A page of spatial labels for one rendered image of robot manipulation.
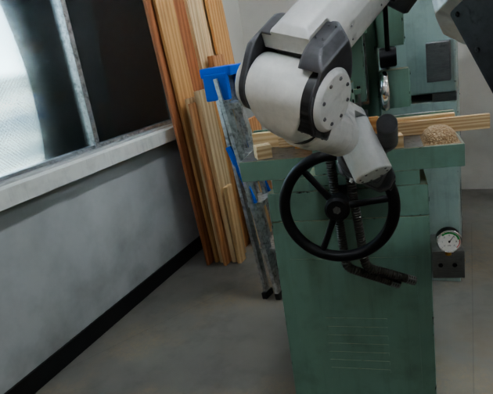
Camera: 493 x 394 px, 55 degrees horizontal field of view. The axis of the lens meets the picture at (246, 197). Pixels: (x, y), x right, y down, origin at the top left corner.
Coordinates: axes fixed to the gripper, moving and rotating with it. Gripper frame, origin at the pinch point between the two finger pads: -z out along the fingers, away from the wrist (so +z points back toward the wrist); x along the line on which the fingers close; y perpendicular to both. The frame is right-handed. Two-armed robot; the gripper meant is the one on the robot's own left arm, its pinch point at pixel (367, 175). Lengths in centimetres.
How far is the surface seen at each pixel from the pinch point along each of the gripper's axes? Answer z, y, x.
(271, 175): -24.4, -6.3, -28.4
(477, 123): -34.7, 32.8, 14.5
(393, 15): -34, 55, -21
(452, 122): -34.2, 30.3, 8.5
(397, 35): -37, 51, -18
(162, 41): -107, 43, -150
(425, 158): -23.7, 15.0, 7.2
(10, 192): -37, -54, -123
